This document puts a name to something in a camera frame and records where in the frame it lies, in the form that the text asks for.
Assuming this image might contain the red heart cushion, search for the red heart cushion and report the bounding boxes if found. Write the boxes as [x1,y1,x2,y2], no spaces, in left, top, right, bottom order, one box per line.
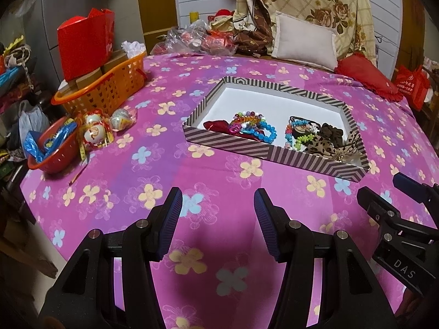
[334,53,402,103]

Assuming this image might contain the red satin bow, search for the red satin bow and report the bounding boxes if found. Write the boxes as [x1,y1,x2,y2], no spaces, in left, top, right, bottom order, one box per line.
[203,119,241,135]

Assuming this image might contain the leopard print bow hair tie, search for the leopard print bow hair tie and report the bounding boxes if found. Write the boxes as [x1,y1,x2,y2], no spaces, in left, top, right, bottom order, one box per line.
[305,132,363,163]

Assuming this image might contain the red gift packet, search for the red gift packet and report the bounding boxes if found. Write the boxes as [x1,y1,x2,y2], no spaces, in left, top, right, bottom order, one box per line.
[202,30,236,55]

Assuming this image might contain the person's right hand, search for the person's right hand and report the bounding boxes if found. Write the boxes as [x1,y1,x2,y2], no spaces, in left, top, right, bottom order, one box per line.
[394,300,426,320]

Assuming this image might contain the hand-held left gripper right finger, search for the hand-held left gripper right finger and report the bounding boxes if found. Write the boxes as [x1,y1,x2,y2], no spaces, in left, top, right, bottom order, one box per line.
[253,188,399,329]

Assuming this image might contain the brown wooden cabinet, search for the brown wooden cabinet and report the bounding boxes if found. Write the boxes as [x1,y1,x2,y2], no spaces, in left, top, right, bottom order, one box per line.
[135,0,179,56]

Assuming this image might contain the white plastic bag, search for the white plastic bag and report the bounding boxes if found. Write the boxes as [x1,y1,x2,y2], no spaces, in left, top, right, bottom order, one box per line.
[18,99,51,145]

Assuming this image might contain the hair tie with brown disc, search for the hair tie with brown disc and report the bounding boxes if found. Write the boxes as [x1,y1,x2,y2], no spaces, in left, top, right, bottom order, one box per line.
[289,116,322,135]

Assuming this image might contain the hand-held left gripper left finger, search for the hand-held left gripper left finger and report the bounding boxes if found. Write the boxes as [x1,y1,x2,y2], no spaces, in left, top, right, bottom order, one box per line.
[38,187,184,329]

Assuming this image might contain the blue foil packets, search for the blue foil packets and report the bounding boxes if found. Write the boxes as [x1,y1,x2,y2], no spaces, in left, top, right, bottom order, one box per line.
[25,123,78,164]

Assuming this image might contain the multicolour bead bracelet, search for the multicolour bead bracelet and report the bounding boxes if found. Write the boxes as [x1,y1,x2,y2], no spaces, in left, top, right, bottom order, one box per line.
[233,110,267,128]

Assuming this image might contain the striped cardboard box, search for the striped cardboard box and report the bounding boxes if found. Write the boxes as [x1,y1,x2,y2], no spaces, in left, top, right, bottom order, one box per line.
[183,76,370,182]

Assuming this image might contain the orange plastic basket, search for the orange plastic basket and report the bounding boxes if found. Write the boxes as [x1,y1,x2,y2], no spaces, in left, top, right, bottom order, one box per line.
[51,52,147,115]

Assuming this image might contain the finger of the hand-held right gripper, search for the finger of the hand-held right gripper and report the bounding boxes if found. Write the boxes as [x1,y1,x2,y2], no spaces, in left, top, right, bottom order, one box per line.
[357,186,404,220]
[393,172,439,204]

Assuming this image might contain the plush doll with red hat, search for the plush doll with red hat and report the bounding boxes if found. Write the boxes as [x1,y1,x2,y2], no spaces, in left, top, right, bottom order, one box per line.
[208,8,236,33]

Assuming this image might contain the brown floral quilt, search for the brown floral quilt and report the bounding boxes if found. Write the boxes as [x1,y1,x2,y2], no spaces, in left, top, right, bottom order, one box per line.
[233,0,279,56]

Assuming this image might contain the coiled rope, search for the coiled rope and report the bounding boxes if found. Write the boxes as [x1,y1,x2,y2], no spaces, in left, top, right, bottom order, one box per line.
[4,45,34,89]

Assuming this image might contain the brown cardboard boxes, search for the brown cardboard boxes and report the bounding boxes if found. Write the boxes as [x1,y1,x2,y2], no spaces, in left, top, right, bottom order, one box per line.
[63,50,128,92]

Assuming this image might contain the pink floral bedsheet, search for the pink floral bedsheet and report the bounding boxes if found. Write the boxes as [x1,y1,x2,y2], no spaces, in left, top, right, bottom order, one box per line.
[19,53,439,329]

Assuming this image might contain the white crumpled tissue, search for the white crumpled tissue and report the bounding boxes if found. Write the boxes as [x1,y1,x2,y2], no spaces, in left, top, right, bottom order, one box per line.
[122,40,146,58]

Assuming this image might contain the red plastic bowl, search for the red plastic bowl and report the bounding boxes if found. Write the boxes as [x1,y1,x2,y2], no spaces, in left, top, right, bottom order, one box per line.
[27,117,81,175]

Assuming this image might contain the clear plastic bag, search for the clear plastic bag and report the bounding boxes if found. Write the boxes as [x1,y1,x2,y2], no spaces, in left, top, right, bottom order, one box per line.
[165,21,238,56]

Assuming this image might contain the green and white bead bracelet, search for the green and white bead bracelet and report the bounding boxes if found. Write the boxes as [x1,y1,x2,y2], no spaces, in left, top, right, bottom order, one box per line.
[284,125,318,152]

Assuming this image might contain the dark brown scrunchie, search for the dark brown scrunchie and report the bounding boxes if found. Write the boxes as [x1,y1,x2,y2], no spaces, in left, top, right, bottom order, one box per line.
[320,122,345,145]

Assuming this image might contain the red shopping bag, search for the red shopping bag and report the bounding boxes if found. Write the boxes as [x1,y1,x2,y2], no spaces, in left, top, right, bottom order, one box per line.
[394,64,431,109]

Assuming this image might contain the white pillow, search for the white pillow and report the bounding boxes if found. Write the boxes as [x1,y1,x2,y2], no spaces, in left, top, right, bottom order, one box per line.
[271,11,339,70]

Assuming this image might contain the red paper gift bag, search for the red paper gift bag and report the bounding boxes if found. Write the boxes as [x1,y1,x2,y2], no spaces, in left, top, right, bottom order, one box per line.
[57,8,116,81]

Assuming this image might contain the red thin stick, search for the red thin stick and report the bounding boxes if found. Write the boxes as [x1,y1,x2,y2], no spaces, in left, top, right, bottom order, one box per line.
[68,164,89,186]

